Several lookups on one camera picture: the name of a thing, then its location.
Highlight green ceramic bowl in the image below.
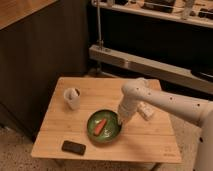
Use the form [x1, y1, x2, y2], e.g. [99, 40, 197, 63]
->
[87, 109, 122, 144]

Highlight white mug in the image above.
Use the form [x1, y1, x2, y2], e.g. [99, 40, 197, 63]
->
[63, 88, 80, 110]

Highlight dark wooden cabinet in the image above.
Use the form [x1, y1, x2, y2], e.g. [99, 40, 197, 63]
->
[0, 0, 88, 139]

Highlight metal shelf rack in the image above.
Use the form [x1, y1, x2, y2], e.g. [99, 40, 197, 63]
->
[89, 5, 213, 101]

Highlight black smartphone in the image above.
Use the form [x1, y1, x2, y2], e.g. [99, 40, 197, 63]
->
[62, 140, 86, 155]

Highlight white rectangular box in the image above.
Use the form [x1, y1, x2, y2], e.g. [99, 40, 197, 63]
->
[137, 102, 154, 121]

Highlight orange carrot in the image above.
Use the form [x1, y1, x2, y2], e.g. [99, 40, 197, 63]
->
[94, 118, 107, 136]

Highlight wooden folding table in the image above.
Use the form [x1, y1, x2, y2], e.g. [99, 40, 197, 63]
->
[31, 77, 181, 163]

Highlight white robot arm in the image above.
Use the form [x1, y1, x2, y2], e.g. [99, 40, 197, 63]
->
[117, 78, 213, 171]

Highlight vertical metal pole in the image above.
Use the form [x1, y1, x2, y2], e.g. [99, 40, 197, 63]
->
[97, 0, 103, 49]

